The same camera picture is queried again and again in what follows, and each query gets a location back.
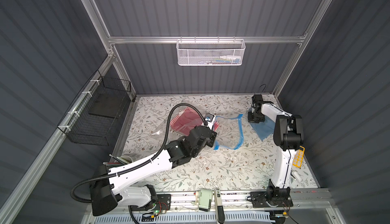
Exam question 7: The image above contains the blue tank top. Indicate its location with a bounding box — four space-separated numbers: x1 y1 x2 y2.
249 116 275 141

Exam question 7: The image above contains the clear vacuum bag blue zipper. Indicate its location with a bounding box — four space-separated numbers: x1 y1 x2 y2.
151 106 244 150

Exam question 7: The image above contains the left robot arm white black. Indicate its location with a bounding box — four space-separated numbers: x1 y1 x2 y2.
89 126 217 216

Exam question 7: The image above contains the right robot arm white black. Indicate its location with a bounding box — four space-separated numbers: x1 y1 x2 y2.
248 95 304 203

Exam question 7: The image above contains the red folded garment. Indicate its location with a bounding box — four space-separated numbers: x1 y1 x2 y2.
169 107 206 136

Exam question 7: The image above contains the yellow calculator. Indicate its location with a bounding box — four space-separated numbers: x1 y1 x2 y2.
292 146 305 168

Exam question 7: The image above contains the white metal pen cup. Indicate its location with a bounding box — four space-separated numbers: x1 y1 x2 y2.
103 154 133 168

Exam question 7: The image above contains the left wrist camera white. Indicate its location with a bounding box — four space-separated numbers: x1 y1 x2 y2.
204 113 218 131

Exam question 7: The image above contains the pale green box on rail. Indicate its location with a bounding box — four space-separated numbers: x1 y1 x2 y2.
196 188 213 212

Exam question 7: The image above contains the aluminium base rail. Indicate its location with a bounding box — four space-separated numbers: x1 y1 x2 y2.
82 188 345 224

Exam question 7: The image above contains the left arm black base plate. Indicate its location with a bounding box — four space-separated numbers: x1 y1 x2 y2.
132 194 172 211

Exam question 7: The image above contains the black handle on rail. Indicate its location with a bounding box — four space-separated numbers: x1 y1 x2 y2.
214 188 225 224

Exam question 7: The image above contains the white wire wall basket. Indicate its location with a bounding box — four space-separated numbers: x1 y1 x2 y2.
176 38 246 66

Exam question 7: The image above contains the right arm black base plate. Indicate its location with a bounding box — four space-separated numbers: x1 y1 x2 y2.
246 188 294 208

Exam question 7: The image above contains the black wire wall basket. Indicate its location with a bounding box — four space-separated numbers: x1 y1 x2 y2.
57 74 132 146

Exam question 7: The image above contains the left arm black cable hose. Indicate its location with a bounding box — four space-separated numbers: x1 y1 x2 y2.
69 103 208 204

